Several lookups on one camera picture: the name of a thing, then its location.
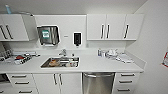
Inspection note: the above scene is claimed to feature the black cabinet bar handle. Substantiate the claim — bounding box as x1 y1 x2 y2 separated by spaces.
100 23 105 40
123 23 130 40
0 24 8 41
5 24 14 41
105 23 110 40

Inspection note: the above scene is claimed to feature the blue spray bottle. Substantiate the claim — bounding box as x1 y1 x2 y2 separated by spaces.
4 4 13 15

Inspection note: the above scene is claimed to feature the white base cabinet door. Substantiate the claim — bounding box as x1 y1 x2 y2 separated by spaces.
33 73 60 94
58 73 83 94

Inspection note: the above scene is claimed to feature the stainless steel dishwasher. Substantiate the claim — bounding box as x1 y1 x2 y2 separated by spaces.
81 71 116 94

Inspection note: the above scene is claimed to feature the steel paper towel dispenser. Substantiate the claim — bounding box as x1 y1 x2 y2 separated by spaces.
35 24 61 47

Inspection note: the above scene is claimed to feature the white cup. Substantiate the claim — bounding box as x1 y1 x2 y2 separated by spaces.
64 59 76 68

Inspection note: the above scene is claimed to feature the clear small bottle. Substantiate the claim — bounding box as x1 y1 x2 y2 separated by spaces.
101 50 107 58

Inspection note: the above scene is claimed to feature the built-in black microwave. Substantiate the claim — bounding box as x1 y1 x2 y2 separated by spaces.
0 73 10 84

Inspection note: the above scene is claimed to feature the brown bowl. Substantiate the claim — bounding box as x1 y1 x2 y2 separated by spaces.
48 59 62 67

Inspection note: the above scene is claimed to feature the chrome faucet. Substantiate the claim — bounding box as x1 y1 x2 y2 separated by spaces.
58 48 68 58

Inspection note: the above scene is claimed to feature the stainless steel sink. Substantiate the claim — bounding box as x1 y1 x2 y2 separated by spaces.
40 56 81 70

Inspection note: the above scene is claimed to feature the teal dispenser sticker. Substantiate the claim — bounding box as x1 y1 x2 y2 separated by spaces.
41 29 52 40

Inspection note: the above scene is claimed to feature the black wall soap dispenser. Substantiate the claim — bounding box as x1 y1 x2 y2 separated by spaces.
72 31 83 49

